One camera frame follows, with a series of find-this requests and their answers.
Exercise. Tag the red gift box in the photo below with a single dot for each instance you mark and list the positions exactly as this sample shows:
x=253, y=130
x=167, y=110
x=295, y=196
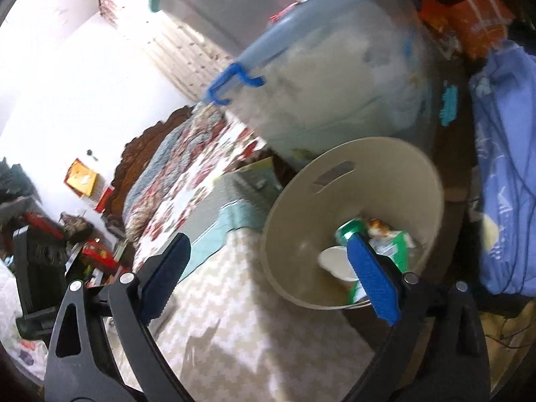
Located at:
x=100, y=255

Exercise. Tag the red yellow wall calendar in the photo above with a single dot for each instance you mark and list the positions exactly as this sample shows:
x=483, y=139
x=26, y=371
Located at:
x=81, y=178

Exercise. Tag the beige plastic waste bin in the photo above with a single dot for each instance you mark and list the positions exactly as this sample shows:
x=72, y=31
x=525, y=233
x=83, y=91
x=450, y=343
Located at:
x=293, y=226

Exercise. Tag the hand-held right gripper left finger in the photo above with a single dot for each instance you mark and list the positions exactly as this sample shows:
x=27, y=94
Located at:
x=165, y=272

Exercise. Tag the brown handbag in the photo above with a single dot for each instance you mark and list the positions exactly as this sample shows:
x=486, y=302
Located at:
x=77, y=226

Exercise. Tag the black plastic object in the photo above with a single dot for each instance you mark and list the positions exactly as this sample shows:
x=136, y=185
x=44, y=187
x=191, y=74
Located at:
x=37, y=268

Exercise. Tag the clear storage box blue lid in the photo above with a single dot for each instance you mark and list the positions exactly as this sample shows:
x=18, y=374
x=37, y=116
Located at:
x=335, y=71

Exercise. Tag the leaf pattern curtain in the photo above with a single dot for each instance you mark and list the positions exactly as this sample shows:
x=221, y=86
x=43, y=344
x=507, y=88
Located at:
x=176, y=50

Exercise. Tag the green snack packet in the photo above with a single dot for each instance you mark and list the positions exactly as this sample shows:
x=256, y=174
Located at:
x=398, y=247

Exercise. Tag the red floral bedsheet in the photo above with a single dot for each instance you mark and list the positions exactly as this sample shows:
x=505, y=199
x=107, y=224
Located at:
x=176, y=222

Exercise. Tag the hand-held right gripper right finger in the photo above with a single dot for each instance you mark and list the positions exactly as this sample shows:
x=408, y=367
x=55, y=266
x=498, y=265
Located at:
x=372, y=278

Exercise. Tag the patchwork quilt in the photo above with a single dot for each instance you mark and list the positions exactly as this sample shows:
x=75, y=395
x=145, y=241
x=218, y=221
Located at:
x=167, y=167

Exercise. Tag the orange plastic bag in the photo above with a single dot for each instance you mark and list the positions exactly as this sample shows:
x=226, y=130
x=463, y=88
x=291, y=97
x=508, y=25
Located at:
x=477, y=21

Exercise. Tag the carved wooden headboard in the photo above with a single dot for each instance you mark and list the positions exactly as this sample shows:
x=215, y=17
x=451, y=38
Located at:
x=134, y=155

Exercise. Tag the beige chevron bedsheet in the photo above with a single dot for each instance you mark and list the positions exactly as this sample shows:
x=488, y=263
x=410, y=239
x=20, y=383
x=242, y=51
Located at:
x=234, y=322

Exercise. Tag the white paper cup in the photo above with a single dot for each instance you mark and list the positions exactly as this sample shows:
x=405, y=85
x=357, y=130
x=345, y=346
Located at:
x=335, y=261

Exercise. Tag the green cardboard sheet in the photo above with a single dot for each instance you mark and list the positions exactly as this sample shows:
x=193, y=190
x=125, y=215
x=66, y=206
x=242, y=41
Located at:
x=255, y=171

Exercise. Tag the green drink can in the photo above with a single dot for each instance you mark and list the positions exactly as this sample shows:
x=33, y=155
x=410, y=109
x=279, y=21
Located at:
x=348, y=228

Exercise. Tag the orange snack wrapper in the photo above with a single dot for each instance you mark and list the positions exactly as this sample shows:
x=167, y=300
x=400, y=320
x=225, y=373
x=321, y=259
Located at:
x=378, y=226

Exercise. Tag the blue printed cloth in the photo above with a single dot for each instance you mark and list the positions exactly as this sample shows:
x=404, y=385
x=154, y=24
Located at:
x=511, y=176

